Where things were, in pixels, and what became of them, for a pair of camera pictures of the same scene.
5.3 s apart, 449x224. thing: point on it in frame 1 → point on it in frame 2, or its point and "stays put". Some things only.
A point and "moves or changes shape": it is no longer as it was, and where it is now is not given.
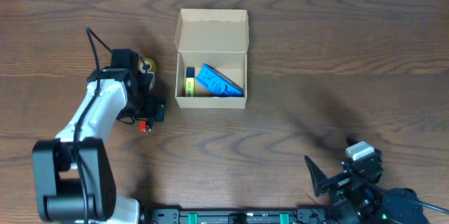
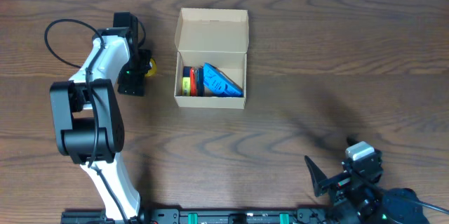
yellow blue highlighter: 190,81 moves or changes shape
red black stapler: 146,126 → 197,82
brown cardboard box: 219,38 stays put
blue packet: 218,83 stays put
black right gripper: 341,182 stays put
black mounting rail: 236,216 stays put
